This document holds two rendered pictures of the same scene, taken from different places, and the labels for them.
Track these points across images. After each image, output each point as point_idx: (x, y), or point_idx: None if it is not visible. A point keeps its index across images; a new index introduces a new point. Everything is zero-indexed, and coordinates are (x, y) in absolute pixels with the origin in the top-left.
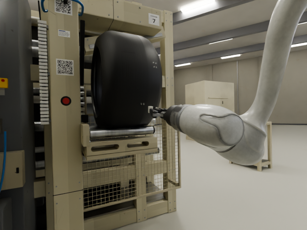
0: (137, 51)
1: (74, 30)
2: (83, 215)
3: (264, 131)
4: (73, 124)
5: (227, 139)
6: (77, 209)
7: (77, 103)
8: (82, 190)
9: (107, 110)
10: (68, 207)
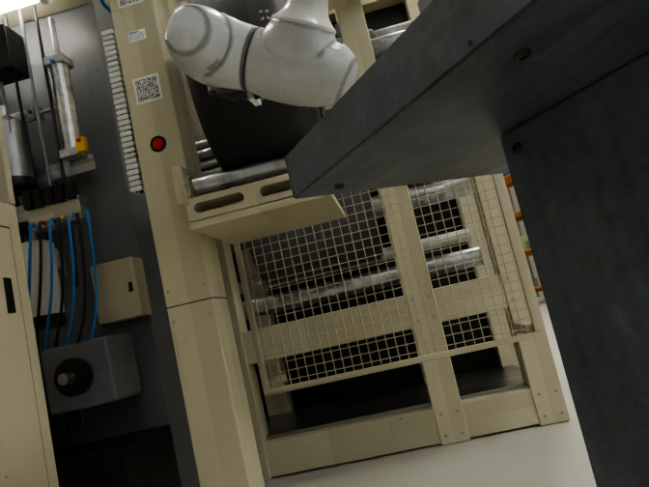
0: (229, 5)
1: (150, 23)
2: (222, 346)
3: (296, 17)
4: None
5: (179, 45)
6: (210, 333)
7: (176, 143)
8: (211, 300)
9: (207, 132)
10: (193, 329)
